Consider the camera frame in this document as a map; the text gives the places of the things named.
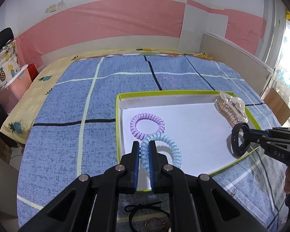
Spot black wristband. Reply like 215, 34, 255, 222
231, 123, 250, 158

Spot light blue spiral hair tie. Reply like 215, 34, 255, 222
139, 133, 182, 172

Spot black hair tie pink charm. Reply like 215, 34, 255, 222
124, 201, 171, 232

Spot clear bag with gold jewelry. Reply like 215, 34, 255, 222
214, 92, 248, 127

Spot wooden nightstand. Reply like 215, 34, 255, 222
264, 88, 290, 125

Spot green white tray box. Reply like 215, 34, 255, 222
115, 90, 269, 193

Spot beige bed headboard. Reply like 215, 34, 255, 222
200, 32, 273, 95

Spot blue plaid bed blanket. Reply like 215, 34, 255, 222
17, 55, 287, 231

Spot cardboard box with items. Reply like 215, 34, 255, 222
0, 138, 12, 164

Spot red small box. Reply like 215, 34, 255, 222
28, 63, 38, 81

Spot pink plastic storage box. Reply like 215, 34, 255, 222
0, 64, 32, 113

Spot pineapple print fabric bag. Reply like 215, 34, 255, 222
0, 40, 21, 91

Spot black bag on top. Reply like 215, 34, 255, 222
0, 27, 14, 50

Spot purple spiral hair tie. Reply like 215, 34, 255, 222
129, 112, 165, 140

